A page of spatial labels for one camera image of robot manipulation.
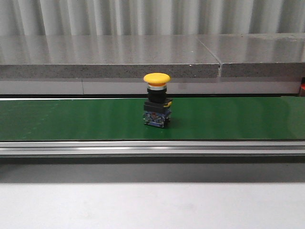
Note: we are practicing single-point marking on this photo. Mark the yellow push button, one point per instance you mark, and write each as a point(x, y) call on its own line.
point(157, 108)

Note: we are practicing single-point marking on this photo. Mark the green conveyor belt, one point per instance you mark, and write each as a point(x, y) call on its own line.
point(261, 126)

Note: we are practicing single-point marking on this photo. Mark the grey stone counter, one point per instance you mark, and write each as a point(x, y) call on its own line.
point(81, 65)

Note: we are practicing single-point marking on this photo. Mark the red plastic tray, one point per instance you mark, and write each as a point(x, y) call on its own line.
point(302, 88)

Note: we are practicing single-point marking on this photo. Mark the white pleated curtain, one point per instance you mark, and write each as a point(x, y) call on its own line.
point(144, 17)

